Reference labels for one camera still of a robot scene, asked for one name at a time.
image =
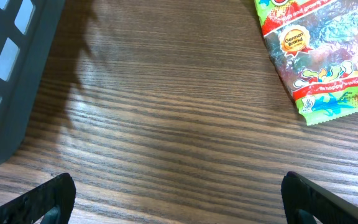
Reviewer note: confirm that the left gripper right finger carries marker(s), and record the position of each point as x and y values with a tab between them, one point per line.
306	202

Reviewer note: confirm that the grey plastic shopping basket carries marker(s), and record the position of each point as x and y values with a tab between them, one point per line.
27	29

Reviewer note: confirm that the green Haribo candy bag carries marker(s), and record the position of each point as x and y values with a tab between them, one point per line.
313	45

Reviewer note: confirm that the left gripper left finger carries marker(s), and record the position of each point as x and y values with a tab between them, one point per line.
52	202

